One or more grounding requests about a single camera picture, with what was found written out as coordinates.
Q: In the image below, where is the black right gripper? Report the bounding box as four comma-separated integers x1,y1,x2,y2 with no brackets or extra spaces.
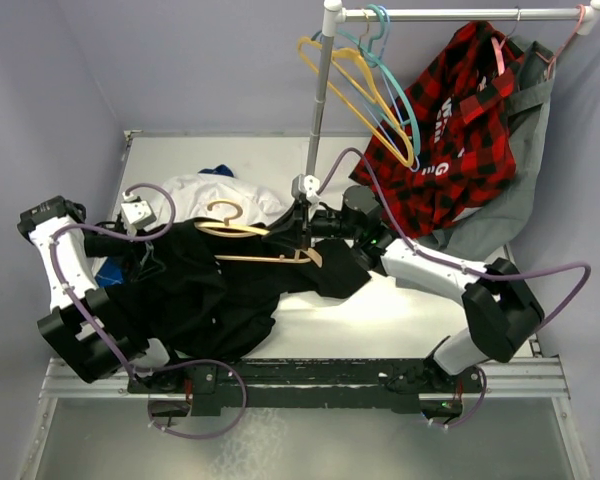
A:
263,197,361,251

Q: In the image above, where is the black button shirt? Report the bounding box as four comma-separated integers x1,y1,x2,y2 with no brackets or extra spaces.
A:
90,220,371,360

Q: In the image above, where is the beige wooden hanger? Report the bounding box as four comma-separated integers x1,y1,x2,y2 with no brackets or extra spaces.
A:
194,199,323,268

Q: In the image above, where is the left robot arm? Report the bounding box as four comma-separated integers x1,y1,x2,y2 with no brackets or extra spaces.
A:
17,196,186,392

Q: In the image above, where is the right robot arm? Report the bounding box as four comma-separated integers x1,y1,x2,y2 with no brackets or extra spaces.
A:
252,187,545,391

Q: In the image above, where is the white shirt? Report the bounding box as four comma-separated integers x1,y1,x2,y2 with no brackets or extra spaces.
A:
162,174,289,225

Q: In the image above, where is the light blue hanger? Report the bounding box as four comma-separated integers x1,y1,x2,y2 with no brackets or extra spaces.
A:
359,4,421,173

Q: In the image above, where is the red black plaid shirt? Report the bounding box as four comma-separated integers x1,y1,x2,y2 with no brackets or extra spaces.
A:
350,21,525,238

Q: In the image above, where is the yellow hanger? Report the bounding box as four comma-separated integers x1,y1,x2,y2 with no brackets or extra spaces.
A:
297,36,407,163

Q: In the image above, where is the teal hanger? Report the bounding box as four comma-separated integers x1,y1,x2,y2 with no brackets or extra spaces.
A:
297,1,421,168

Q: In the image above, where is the grey shirt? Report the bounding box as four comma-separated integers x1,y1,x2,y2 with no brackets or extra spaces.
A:
417,36,554,260

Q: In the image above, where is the pink hanger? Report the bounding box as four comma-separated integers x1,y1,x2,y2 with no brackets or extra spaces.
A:
536,4,586,80
477,37,506,92

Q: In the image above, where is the blue garment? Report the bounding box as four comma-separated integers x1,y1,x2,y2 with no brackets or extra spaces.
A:
95,164,235,287

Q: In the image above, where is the metal clothes rack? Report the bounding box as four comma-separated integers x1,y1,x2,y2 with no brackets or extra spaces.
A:
305,1,600,176

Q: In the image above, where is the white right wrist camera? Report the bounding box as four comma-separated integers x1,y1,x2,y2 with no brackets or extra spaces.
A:
291,174,321,205

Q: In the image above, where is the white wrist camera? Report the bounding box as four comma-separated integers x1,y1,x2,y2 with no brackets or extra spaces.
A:
291,174,321,205
120,190,156,236

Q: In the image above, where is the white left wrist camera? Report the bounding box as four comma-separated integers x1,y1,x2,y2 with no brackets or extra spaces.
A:
120,190,156,236

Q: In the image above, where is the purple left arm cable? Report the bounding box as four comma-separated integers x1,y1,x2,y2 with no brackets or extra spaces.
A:
48,182,177,379

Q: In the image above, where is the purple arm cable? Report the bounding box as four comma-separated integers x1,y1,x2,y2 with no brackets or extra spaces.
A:
317,147,593,335
48,182,177,379

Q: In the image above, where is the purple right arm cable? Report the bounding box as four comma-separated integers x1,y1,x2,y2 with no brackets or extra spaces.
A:
317,147,593,335

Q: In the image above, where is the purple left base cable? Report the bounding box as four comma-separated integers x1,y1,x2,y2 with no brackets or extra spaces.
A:
129,358,249,443

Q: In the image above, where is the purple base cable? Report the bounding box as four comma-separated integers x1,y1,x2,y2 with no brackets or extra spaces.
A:
426,367,489,433
129,358,249,443

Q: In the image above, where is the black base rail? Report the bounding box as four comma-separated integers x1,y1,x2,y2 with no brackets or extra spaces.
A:
128,358,483,418

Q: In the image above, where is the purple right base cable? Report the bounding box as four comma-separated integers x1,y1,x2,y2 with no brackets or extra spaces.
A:
426,367,489,433

